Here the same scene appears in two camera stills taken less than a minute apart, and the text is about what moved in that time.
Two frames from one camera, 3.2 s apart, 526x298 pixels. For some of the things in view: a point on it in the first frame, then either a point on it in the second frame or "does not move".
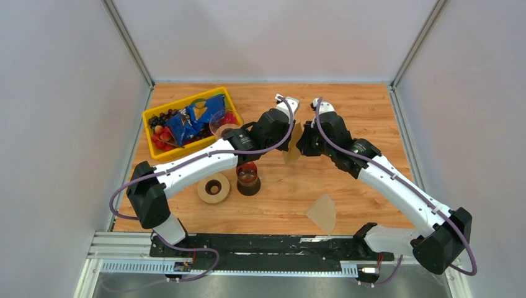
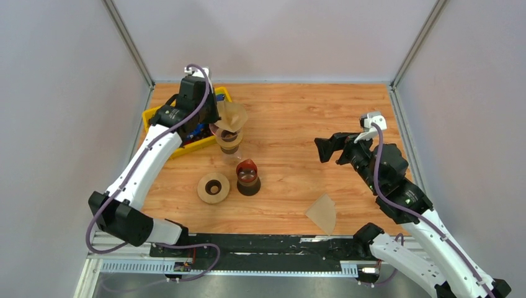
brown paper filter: x=323 y=211 does not move
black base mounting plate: x=264 y=248 does not move
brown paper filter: x=293 y=153 → x=232 y=117
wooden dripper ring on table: x=213 y=188 does not move
